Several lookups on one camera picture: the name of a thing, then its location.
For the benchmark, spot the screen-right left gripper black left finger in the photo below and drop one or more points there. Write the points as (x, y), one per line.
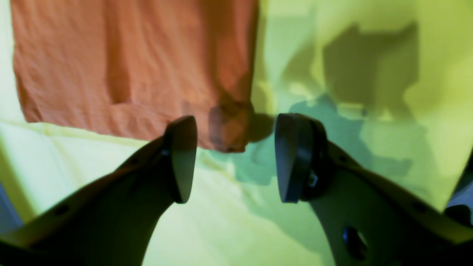
(110, 221)

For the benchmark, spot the screen-right left gripper black right finger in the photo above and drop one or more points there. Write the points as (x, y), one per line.
(367, 219)

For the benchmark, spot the terracotta orange T-shirt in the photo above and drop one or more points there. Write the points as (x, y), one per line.
(128, 68)

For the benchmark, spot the yellow table cloth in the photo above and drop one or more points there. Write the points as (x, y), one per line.
(390, 80)

